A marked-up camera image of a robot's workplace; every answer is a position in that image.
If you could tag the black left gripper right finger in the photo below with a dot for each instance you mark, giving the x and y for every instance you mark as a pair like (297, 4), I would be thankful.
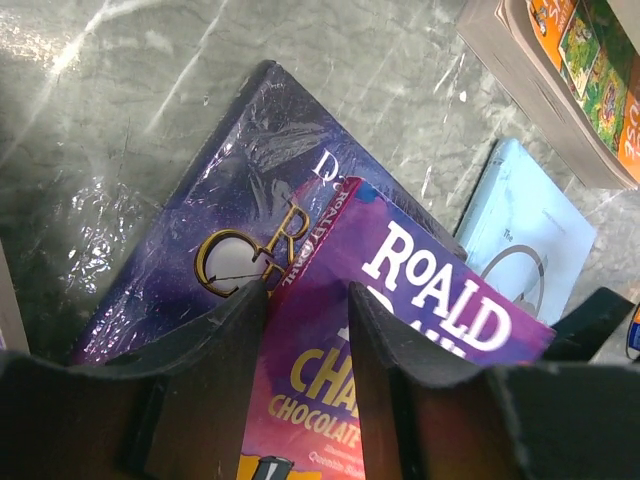
(425, 413)

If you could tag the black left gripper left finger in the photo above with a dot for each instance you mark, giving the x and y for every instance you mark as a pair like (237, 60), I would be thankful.
(173, 409)

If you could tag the light blue cat book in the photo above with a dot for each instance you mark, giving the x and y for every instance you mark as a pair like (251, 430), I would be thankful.
(522, 235)

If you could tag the dark purple Crusoe book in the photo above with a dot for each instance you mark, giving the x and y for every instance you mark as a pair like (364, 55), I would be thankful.
(243, 210)

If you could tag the orange Treehouse book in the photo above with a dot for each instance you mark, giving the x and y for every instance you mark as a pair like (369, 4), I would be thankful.
(572, 69)

